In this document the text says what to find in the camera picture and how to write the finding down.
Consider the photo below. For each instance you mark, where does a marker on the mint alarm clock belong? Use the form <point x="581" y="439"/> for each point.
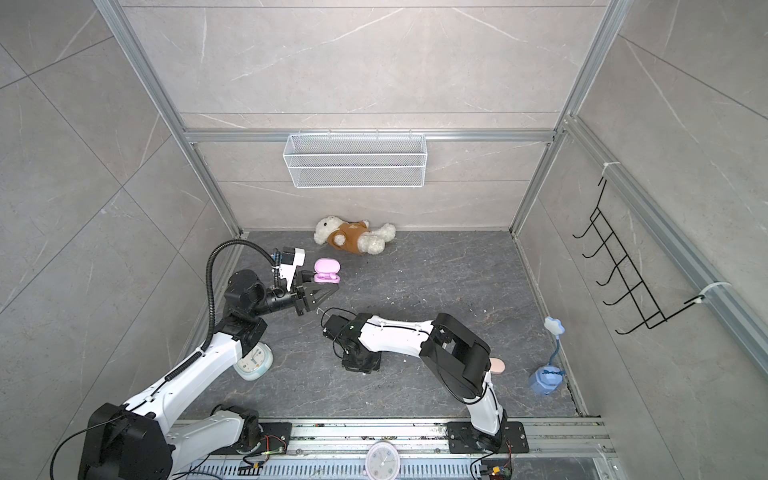
<point x="256" y="363"/>

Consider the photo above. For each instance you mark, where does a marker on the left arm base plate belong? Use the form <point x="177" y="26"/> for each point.
<point x="268" y="438"/>

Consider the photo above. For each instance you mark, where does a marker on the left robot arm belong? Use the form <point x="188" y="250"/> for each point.
<point x="137" y="439"/>

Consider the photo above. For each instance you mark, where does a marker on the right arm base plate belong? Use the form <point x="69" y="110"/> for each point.
<point x="463" y="438"/>

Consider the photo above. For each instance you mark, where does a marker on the black wire hook rack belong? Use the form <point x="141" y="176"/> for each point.
<point x="625" y="272"/>

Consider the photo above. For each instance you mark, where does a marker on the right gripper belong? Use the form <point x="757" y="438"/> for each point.
<point x="372" y="366"/>

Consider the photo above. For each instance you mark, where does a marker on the white wire mesh basket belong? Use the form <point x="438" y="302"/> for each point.
<point x="356" y="160"/>

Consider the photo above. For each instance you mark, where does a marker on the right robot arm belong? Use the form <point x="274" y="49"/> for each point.
<point x="457" y="357"/>

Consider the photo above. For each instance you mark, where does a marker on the white round clock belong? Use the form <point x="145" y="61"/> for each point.
<point x="382" y="461"/>

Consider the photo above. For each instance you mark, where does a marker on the white teddy bear brown hoodie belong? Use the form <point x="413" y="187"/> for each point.
<point x="353" y="237"/>

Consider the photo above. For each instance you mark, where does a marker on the purple earbud case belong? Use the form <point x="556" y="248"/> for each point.
<point x="327" y="271"/>

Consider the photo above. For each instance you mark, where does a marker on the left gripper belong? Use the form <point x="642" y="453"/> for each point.
<point x="300" y="297"/>

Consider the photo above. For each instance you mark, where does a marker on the pink earbud case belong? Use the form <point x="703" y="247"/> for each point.
<point x="497" y="366"/>

